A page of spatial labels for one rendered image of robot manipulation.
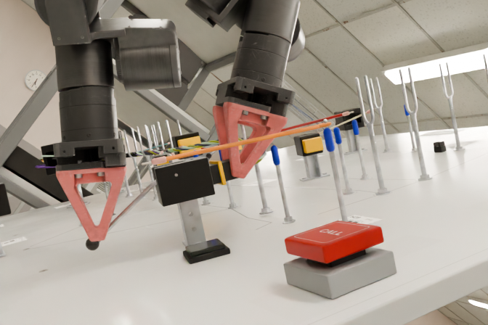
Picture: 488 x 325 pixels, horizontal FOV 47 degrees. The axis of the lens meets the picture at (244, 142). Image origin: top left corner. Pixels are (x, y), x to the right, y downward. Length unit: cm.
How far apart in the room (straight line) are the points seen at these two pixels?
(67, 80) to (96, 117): 5
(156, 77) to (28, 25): 784
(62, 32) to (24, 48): 777
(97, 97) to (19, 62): 772
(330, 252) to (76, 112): 31
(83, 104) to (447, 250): 36
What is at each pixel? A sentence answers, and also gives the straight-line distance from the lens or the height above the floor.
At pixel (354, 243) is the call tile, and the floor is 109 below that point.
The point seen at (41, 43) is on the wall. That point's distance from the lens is 837.
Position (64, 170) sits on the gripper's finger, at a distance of 57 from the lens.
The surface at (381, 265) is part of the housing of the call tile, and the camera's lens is 39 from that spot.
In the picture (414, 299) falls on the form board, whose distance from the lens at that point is 37.
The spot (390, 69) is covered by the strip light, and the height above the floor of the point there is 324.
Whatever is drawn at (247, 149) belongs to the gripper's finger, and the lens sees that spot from 63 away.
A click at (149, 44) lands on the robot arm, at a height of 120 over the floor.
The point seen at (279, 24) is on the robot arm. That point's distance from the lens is 61.
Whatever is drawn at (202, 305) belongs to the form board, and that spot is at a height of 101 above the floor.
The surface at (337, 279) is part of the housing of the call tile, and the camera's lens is 37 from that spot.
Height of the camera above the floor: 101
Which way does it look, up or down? 17 degrees up
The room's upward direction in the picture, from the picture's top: 31 degrees clockwise
